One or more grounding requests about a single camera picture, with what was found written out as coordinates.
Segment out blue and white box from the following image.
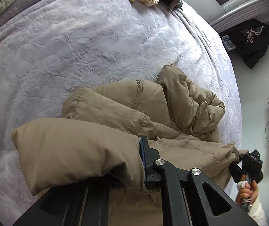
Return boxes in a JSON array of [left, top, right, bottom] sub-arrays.
[[221, 35, 236, 50]]

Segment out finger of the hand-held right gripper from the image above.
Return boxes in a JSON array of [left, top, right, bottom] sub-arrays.
[[229, 163, 245, 184], [239, 154, 253, 165]]

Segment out dark garment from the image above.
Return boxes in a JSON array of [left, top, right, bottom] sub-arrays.
[[159, 0, 183, 10]]

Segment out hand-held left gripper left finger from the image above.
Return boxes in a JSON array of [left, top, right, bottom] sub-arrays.
[[13, 176, 125, 226]]

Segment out purple embossed bed blanket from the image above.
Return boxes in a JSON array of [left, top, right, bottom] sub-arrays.
[[0, 0, 241, 208]]

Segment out person's right forearm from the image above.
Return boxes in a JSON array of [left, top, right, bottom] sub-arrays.
[[247, 200, 269, 226]]

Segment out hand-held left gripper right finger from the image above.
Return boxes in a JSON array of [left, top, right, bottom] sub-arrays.
[[139, 135, 259, 226]]

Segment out striped grey curtain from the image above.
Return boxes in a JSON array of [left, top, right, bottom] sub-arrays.
[[210, 0, 269, 32]]

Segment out hanging black coats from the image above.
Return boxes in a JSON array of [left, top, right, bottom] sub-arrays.
[[219, 19, 269, 70]]

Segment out person's right hand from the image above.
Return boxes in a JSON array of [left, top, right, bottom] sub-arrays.
[[235, 179, 260, 211]]

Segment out clothes hangers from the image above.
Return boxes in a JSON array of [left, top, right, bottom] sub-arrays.
[[242, 22, 266, 45]]

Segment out khaki puffer jacket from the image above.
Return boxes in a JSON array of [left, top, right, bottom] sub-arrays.
[[11, 65, 242, 226]]

